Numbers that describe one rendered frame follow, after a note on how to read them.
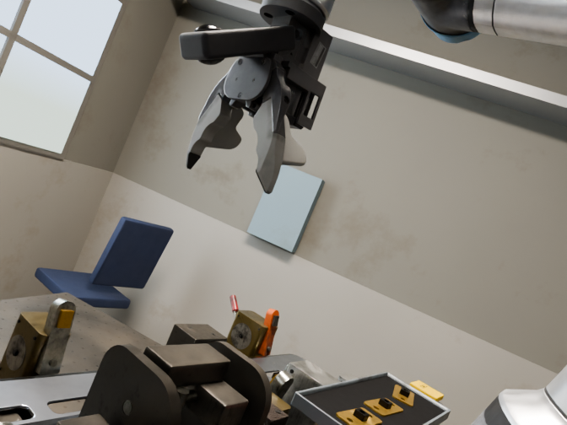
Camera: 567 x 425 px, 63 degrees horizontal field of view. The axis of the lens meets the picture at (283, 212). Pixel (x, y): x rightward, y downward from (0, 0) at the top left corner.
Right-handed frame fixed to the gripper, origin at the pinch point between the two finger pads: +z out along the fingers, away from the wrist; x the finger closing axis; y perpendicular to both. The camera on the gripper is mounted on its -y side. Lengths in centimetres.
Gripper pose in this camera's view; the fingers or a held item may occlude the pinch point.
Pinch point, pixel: (217, 179)
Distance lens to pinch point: 49.9
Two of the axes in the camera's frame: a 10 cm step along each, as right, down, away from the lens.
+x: -6.5, -2.3, 7.2
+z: -3.4, 9.4, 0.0
